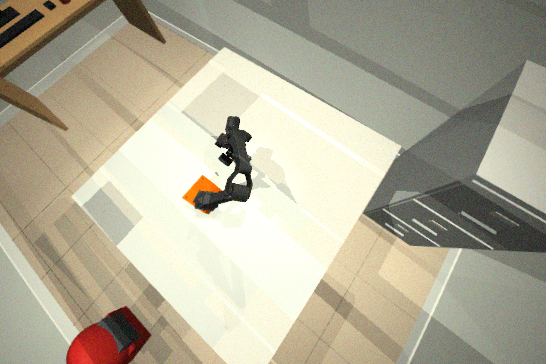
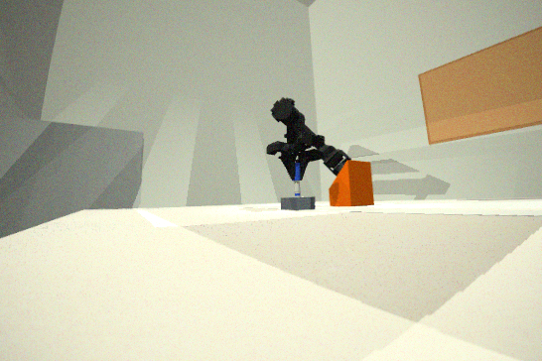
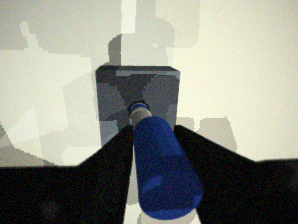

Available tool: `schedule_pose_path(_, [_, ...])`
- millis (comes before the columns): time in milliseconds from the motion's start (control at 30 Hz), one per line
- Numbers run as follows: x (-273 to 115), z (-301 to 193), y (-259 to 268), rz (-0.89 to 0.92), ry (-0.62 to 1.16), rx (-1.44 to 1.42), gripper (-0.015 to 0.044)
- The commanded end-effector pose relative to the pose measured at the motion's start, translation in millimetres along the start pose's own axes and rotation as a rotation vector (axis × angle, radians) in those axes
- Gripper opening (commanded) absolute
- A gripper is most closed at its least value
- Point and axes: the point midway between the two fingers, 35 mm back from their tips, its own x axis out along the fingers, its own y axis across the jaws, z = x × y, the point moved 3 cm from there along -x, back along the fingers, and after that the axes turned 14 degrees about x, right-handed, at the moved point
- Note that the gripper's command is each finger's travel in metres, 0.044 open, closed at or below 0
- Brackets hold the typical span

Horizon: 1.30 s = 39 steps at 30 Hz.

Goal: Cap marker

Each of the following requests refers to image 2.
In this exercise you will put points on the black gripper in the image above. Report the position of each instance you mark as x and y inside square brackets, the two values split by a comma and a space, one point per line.
[290, 151]

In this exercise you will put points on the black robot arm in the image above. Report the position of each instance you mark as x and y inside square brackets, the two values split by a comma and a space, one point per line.
[285, 111]

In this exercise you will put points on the dark blue marker cap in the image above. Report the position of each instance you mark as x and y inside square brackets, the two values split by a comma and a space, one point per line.
[297, 172]

